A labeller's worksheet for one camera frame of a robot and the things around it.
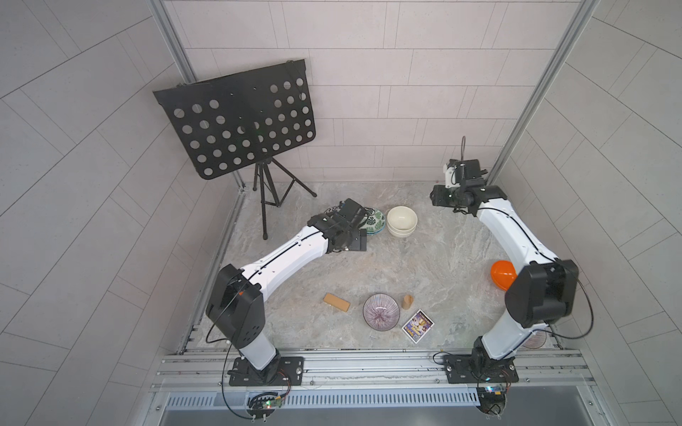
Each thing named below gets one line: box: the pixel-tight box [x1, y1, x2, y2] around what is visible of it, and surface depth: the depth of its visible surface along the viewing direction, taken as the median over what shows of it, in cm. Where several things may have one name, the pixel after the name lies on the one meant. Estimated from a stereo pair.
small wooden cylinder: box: [401, 294, 414, 310], surface depth 81 cm
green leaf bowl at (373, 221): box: [358, 207, 386, 233], surface depth 101 cm
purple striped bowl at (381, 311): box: [362, 292, 401, 332], surface depth 82 cm
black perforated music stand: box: [152, 58, 317, 239], surface depth 76 cm
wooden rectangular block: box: [323, 291, 351, 313], surface depth 85 cm
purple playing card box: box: [401, 308, 436, 345], surface depth 79 cm
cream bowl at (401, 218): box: [386, 205, 419, 231], surface depth 99 cm
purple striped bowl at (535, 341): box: [522, 331, 548, 349], surface depth 73 cm
